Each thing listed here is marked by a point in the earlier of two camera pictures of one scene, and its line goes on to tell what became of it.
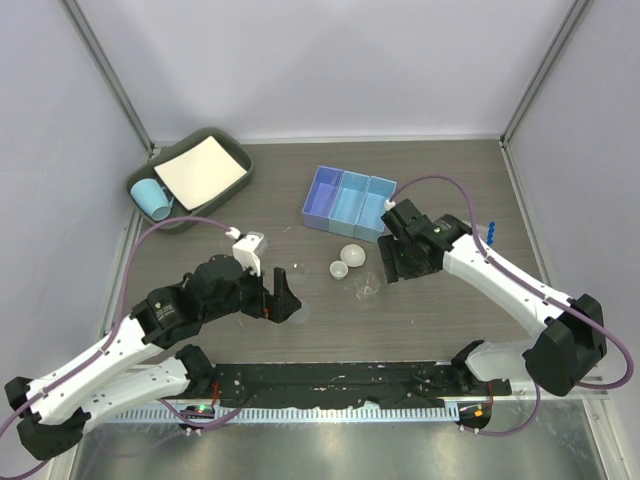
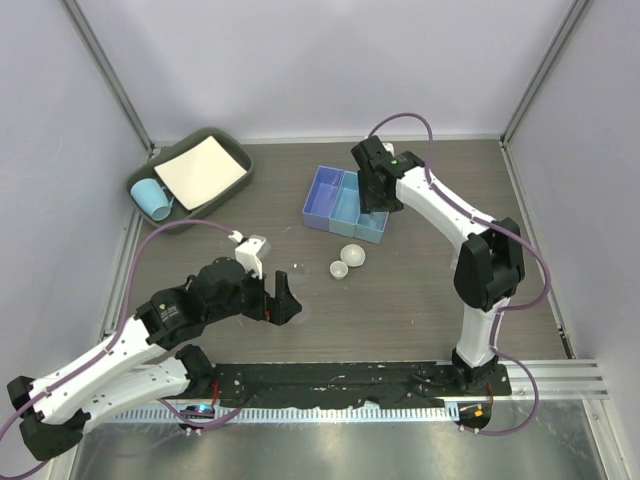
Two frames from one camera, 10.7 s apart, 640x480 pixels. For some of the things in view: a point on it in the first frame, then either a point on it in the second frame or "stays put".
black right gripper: (389, 247) to (368, 204)
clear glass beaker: (366, 284) to (380, 217)
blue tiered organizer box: (347, 203) stays put
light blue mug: (150, 195) stays put
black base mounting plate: (355, 384) stays put
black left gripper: (277, 306) stays put
